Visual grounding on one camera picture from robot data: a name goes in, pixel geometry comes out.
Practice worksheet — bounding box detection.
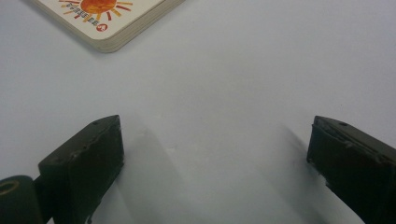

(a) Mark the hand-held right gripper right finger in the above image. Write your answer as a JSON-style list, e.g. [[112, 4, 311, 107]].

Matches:
[[305, 115, 396, 224]]

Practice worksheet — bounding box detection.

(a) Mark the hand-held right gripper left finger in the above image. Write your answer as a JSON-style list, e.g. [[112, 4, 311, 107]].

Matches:
[[36, 114, 126, 224]]

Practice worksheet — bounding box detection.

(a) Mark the caterpillar picture board book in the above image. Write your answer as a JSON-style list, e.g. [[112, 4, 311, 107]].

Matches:
[[29, 0, 187, 53]]

